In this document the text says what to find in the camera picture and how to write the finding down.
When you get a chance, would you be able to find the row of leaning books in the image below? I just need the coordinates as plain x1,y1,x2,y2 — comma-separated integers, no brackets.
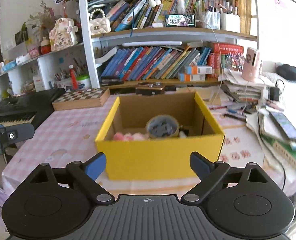
99,46,212,82

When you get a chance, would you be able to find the black power adapter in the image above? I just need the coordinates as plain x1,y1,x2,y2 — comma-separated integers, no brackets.
269,87,280,101

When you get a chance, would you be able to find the small dark grey object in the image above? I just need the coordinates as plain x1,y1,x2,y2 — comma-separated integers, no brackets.
178,125,189,138

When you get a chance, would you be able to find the cream orange-bordered mat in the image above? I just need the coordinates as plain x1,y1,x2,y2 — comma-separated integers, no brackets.
96,126,267,196

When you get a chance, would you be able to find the yellow tape roll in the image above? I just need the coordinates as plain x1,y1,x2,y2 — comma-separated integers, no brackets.
146,115,180,139

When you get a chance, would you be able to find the green lid white jar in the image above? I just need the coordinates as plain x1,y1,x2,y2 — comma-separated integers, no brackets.
76,74,91,90

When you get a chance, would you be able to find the red bottle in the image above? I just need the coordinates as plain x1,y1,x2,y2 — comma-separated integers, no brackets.
69,64,78,90

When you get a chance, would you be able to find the yellow cardboard box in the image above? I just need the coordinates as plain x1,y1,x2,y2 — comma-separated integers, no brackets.
95,92,225,180

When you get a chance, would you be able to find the pink floral ornament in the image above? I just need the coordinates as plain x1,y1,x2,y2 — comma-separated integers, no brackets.
49,18,78,51

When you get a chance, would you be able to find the black charging cable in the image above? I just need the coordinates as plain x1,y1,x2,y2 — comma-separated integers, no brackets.
256,110,287,190

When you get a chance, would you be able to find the pink cylindrical holder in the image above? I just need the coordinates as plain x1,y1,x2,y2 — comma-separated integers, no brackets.
241,48,261,82

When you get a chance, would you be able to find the smartphone on shelf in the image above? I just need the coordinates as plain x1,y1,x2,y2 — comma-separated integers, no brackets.
165,14,196,28

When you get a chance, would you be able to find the black electronic keyboard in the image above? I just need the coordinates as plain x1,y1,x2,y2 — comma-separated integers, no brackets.
0,88,65,129

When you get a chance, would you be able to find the pink checkered tablecloth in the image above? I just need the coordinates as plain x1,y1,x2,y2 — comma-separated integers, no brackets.
2,96,296,197

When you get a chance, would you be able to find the wooden chessboard box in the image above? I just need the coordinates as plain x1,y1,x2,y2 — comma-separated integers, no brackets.
52,88,110,111

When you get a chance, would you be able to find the orange white carton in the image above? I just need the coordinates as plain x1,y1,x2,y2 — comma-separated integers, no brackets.
178,66,213,82

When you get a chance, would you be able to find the white quilted pearl handbag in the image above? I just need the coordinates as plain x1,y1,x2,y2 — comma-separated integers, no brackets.
89,8,111,36

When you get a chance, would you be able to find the white bookshelf frame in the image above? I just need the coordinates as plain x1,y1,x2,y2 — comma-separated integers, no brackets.
0,0,256,87

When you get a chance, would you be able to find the green thick book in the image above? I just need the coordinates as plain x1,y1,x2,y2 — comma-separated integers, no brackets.
261,135,296,170

